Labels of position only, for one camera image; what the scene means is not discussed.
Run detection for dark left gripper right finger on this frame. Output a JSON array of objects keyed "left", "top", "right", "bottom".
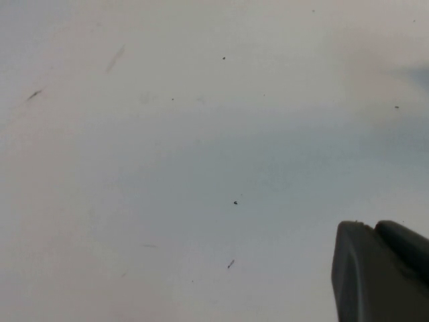
[{"left": 373, "top": 219, "right": 429, "bottom": 290}]

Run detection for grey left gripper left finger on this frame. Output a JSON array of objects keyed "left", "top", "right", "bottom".
[{"left": 330, "top": 220, "right": 429, "bottom": 322}]

